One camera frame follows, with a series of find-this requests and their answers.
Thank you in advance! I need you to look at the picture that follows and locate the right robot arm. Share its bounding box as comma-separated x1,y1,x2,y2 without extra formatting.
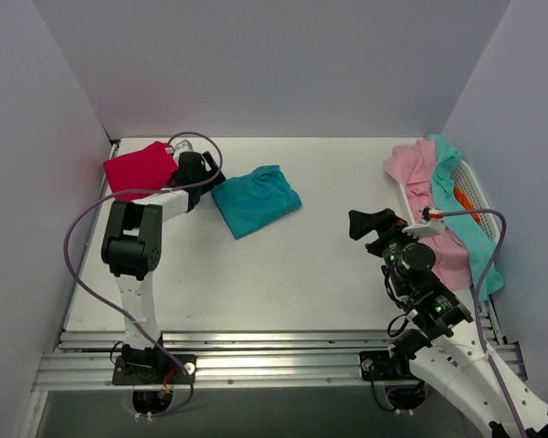
348,207,548,437

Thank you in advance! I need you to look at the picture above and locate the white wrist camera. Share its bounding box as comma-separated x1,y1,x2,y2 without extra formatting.
403,206,447,240
165,139,194,157

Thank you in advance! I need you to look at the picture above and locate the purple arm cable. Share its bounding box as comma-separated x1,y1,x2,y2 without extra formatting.
431,208,531,438
63,131,225,417

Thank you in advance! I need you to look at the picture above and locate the orange garment in basket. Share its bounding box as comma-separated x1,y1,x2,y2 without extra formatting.
453,187,481,224

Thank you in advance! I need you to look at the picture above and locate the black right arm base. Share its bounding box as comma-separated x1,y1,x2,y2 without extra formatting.
358,349,415,381

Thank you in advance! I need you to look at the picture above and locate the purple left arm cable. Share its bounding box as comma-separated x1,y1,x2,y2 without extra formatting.
63,131,225,417

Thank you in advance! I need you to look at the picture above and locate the folded red t shirt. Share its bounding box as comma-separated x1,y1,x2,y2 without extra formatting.
103,141,178,193

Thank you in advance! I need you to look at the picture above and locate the white plastic laundry basket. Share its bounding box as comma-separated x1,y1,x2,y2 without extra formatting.
398,160,501,243

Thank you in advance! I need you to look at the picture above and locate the pink t shirt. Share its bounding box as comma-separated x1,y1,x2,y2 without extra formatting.
383,138,472,290

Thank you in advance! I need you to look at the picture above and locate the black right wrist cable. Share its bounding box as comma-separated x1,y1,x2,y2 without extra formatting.
381,264,421,339

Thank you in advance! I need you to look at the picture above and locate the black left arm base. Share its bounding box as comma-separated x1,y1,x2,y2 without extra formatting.
111,349,197,386

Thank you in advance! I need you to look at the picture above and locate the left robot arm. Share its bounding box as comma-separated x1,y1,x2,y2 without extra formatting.
101,151,226,382

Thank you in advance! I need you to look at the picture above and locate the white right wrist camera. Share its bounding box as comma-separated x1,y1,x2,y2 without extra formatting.
403,206,447,240

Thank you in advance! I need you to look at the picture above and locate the teal t shirt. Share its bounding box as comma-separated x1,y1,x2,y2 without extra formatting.
211,164,302,240

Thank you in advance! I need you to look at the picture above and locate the aluminium mounting rail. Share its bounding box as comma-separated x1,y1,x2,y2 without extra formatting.
20,296,544,438

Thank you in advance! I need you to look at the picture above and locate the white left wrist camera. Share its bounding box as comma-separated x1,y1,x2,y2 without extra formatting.
165,139,194,157

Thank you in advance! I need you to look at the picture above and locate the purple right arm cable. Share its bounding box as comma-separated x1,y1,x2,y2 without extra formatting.
431,208,531,438

